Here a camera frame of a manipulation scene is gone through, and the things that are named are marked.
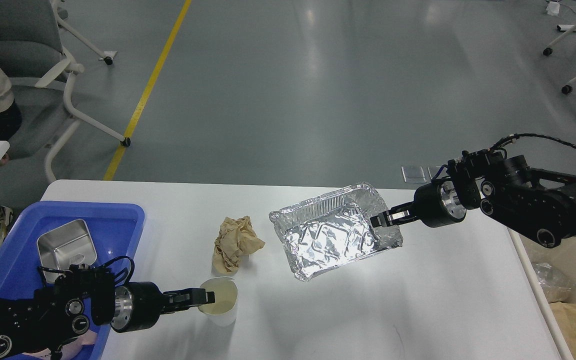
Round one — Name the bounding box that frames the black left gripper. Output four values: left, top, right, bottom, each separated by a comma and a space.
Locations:
110, 281, 216, 333

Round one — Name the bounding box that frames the stainless steel rectangular tray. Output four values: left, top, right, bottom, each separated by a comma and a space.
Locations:
36, 218, 98, 271

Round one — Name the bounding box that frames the floor outlet cover right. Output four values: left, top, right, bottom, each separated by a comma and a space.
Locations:
427, 164, 450, 183

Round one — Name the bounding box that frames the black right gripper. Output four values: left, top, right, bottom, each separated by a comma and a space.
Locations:
370, 180, 467, 229

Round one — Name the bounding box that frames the floor outlet cover left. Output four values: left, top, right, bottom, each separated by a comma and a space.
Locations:
401, 165, 428, 183

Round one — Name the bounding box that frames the white plastic bin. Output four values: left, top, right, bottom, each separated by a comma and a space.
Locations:
509, 231, 576, 360

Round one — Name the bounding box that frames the brown paper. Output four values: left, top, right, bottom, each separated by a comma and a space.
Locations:
212, 215, 266, 275

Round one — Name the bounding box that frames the clear plastic bag in bin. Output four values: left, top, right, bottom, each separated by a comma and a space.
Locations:
531, 262, 576, 304

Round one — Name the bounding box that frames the aluminium foil container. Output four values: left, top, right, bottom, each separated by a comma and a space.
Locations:
269, 182, 403, 282

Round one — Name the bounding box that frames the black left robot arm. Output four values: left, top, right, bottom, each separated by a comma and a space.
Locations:
0, 256, 216, 360

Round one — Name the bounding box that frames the blue plastic tray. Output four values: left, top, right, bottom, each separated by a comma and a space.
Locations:
0, 201, 146, 360

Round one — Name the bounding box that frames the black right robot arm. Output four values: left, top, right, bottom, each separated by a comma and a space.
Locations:
370, 133, 576, 249

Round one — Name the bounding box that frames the floor outlet cover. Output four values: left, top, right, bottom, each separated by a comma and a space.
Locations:
401, 165, 428, 183
427, 164, 450, 183

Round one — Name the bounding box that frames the grey office chair near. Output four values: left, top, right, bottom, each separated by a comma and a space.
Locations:
0, 0, 131, 183

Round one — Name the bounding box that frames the white paper cup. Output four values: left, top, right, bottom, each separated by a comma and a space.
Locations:
198, 276, 239, 327

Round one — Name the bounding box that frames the pink mug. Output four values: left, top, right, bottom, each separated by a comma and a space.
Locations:
22, 332, 98, 360

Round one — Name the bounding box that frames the grey office chair far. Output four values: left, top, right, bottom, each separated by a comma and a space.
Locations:
49, 0, 117, 66

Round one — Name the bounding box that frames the grey office chair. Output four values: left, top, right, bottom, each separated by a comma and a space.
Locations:
0, 0, 131, 183
49, 0, 117, 66

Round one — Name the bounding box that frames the white power adapter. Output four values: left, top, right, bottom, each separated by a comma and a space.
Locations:
545, 1, 561, 17

